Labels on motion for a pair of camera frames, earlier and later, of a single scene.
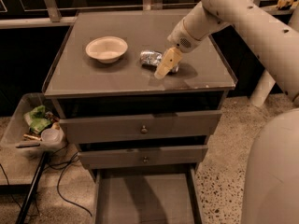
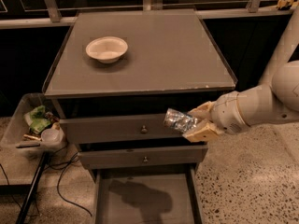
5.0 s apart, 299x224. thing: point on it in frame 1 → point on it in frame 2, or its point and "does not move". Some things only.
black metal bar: [32, 189] does not move
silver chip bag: [150, 60] → [179, 120]
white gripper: [180, 38] → [226, 113]
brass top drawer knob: [144, 131] does not move
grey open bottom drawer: [161, 195] does not move
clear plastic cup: [52, 136] does not move
